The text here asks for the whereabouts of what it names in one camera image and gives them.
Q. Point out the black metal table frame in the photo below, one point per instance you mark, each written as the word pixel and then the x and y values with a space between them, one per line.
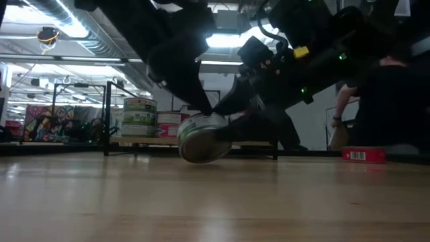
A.
pixel 50 149

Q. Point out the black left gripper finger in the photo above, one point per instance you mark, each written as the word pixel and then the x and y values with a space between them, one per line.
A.
pixel 195 97

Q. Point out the colourful patterned cloth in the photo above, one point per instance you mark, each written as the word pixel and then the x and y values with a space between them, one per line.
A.
pixel 43 117

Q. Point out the grey hanging cloth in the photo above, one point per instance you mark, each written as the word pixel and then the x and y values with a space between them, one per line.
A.
pixel 84 117

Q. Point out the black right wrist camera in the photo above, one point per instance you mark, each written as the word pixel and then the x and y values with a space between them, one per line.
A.
pixel 255 52

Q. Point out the person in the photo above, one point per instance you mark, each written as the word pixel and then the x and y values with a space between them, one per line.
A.
pixel 386 111

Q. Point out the long ceiling light bar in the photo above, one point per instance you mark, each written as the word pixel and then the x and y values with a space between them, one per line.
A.
pixel 90 59

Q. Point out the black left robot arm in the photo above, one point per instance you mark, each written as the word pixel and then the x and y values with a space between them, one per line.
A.
pixel 141 20

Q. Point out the brown cardboard piece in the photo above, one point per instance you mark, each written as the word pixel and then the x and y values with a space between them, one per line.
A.
pixel 340 139

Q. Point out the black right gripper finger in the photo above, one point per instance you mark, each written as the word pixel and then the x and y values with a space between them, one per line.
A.
pixel 248 129
pixel 238 97

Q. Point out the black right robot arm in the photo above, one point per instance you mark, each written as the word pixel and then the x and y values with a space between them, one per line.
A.
pixel 352 40

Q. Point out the ribbed silver air duct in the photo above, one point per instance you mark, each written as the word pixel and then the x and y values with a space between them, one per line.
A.
pixel 87 43

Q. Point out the wooden shelf with black frame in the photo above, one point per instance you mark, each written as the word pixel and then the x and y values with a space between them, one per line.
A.
pixel 144 141

